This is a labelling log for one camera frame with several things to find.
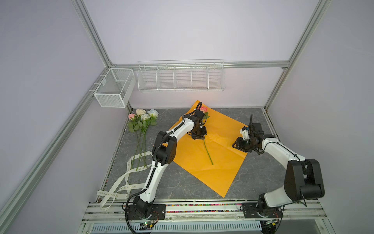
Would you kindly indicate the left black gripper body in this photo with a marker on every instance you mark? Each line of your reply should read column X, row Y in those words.
column 199, row 132

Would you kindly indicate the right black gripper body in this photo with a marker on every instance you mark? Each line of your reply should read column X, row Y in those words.
column 245, row 145

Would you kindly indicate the orange wrapping paper sheet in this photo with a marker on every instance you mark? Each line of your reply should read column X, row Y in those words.
column 192, row 160

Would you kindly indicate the white fake rose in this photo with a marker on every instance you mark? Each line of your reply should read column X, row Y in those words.
column 148, row 118

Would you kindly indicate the dark pink fake rose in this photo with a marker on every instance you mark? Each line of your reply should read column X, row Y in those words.
column 204, row 109

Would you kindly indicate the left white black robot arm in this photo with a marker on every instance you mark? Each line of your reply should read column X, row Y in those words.
column 163, row 154

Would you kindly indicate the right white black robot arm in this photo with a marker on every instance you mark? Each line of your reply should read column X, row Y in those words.
column 303, row 178

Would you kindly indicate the cream fake rose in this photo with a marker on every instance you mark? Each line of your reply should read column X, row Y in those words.
column 141, row 128

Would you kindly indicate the white mesh box basket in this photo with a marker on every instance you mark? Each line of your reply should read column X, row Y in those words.
column 115, row 88

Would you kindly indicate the white printed ribbon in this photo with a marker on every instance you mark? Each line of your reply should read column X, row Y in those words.
column 121, row 188

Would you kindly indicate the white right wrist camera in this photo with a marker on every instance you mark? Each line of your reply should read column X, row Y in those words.
column 245, row 133

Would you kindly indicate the white wire shelf basket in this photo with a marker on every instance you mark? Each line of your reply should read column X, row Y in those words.
column 181, row 75

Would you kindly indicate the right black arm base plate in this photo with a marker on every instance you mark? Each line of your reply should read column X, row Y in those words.
column 253, row 210

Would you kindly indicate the white slotted cable duct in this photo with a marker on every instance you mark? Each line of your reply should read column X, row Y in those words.
column 177, row 227

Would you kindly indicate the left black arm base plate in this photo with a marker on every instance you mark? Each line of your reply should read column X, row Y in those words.
column 158, row 211

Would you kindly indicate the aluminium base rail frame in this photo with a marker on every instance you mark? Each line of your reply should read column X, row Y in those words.
column 297, row 218

